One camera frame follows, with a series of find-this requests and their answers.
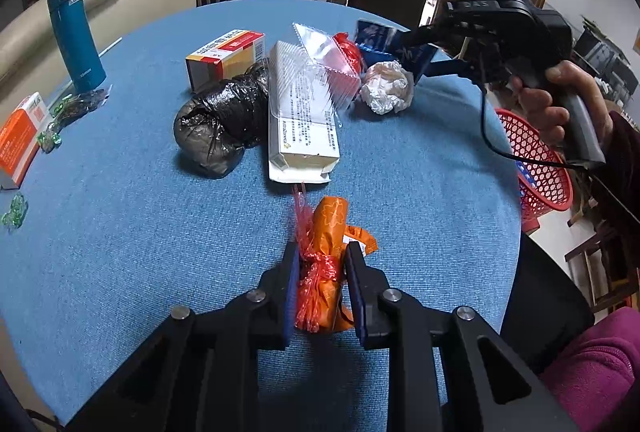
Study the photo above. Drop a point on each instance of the orange wrapper with red net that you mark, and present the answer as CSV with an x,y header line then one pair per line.
x,y
322,234

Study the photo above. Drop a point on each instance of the clear bag of dark candies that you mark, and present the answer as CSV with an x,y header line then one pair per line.
x,y
73,107

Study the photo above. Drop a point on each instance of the red plastic bag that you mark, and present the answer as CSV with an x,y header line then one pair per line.
x,y
350,50

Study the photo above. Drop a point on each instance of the orange white medicine box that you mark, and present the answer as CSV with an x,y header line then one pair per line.
x,y
19,139

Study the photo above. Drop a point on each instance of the white stick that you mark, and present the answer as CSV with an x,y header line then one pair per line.
x,y
90,74

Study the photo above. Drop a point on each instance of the teal thermos bottle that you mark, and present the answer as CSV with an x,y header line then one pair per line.
x,y
71,31

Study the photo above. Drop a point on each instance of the red yellow medicine box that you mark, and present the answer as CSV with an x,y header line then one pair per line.
x,y
226,56

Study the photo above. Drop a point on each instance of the magenta sleeve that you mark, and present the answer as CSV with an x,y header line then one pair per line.
x,y
596,378

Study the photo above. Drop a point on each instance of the green candy wrapper pile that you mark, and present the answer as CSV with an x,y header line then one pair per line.
x,y
50,137

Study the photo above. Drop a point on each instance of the blue white tissue pack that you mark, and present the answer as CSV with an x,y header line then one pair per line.
x,y
382,43

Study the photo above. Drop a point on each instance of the long white medicine box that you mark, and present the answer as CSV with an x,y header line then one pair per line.
x,y
302,137

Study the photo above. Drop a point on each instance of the clear plastic blister tray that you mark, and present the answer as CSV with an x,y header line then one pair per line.
x,y
342,81

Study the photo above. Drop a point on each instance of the white paper ball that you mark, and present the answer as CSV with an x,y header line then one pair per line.
x,y
387,87

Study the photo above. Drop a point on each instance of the black plastic bag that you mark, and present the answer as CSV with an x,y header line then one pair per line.
x,y
215,127

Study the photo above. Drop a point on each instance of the cream leather sofa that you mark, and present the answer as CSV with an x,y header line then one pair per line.
x,y
30,58

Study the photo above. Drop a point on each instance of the wooden chair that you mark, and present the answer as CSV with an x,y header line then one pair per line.
x,y
605,266

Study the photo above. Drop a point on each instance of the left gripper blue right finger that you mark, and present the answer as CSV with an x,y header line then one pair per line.
x,y
357,279

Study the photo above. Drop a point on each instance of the person's right hand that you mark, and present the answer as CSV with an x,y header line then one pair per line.
x,y
548,118

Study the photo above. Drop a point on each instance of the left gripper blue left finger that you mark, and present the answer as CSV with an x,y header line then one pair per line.
x,y
290,276

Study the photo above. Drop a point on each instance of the green candy wrappers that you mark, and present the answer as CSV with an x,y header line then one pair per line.
x,y
16,213

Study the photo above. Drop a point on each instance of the blue table cloth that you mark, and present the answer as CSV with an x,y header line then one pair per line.
x,y
118,231

